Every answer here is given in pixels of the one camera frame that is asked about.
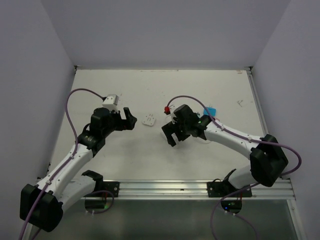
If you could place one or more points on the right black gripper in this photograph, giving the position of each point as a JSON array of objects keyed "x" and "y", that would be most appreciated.
[{"x": 170, "y": 128}]

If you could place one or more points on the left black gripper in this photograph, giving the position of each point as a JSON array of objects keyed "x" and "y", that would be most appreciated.
[{"x": 124, "y": 124}]

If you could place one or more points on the white square plug adapter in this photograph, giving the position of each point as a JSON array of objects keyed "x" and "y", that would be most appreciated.
[{"x": 149, "y": 120}]

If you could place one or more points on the blue square plug adapter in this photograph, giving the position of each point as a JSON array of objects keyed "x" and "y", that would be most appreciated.
[{"x": 209, "y": 111}]

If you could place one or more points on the white cube power socket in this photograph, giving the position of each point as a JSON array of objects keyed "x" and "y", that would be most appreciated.
[{"x": 178, "y": 142}]

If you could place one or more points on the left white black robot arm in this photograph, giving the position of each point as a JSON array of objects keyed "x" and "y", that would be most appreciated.
[{"x": 44, "y": 203}]

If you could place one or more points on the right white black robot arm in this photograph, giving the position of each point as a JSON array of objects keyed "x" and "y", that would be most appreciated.
[{"x": 207, "y": 129}]

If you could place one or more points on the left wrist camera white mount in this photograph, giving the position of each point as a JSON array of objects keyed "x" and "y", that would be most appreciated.
[{"x": 110, "y": 102}]

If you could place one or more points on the right wrist camera red mount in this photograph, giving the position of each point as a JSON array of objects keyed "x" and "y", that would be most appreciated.
[{"x": 170, "y": 111}]

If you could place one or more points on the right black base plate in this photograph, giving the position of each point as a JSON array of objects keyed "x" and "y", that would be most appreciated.
[{"x": 218, "y": 188}]

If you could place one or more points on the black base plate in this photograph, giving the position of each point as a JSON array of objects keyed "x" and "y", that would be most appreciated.
[
  {"x": 218, "y": 188},
  {"x": 111, "y": 186}
]

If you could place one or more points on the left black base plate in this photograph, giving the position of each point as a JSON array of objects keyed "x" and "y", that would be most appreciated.
[{"x": 111, "y": 186}]

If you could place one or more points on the aluminium extrusion rail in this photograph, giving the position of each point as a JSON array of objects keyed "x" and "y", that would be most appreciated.
[{"x": 163, "y": 189}]

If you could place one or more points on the right side aluminium rail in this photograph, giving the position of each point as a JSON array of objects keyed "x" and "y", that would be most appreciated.
[{"x": 260, "y": 112}]

